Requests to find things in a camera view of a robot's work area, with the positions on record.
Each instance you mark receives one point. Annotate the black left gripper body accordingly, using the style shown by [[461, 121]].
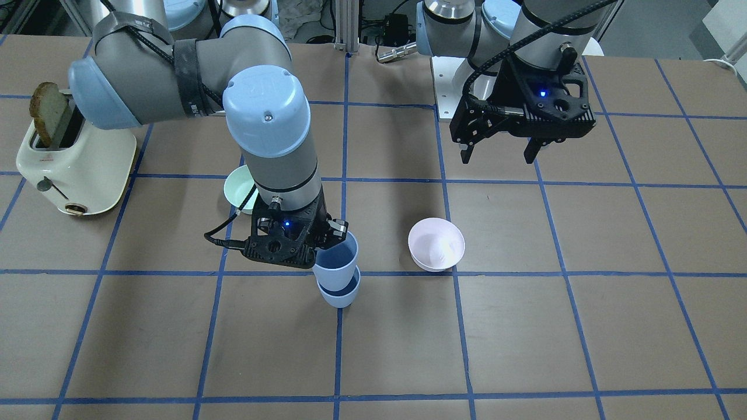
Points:
[[506, 86]]

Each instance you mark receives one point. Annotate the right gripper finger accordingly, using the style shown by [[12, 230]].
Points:
[[333, 232]]

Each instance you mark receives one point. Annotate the toast slice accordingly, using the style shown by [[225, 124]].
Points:
[[51, 112]]

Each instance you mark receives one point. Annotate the mint green bowl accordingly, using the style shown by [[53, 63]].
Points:
[[237, 185]]

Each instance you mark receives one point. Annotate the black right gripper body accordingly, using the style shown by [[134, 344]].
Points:
[[333, 228]]

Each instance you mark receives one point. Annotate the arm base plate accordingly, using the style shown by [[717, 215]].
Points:
[[449, 75]]

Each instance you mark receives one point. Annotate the cream toaster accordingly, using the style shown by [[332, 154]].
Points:
[[86, 170]]

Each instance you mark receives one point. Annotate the aluminium frame post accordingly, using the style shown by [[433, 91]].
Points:
[[346, 26]]

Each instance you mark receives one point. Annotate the pink bowl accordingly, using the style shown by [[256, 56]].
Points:
[[435, 244]]

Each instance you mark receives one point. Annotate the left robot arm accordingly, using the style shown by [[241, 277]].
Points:
[[487, 32]]

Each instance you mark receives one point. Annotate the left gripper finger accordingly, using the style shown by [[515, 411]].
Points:
[[470, 124], [533, 148]]

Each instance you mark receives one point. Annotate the blue cup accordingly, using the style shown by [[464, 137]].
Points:
[[334, 267], [344, 297]]

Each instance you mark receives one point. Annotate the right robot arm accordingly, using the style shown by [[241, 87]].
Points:
[[139, 74]]

